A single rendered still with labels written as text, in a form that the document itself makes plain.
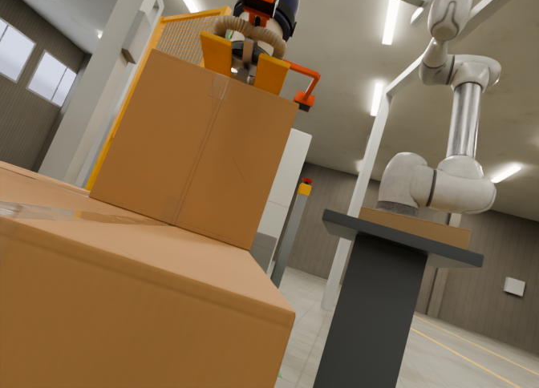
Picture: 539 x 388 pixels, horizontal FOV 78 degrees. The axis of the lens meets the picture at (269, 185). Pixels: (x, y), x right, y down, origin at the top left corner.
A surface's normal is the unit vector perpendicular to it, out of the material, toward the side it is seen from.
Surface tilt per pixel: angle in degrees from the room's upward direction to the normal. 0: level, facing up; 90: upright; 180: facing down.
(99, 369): 90
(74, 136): 90
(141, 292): 90
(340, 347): 90
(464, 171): 75
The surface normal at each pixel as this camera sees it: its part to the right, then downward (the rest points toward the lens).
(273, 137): 0.13, -0.12
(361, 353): -0.22, -0.24
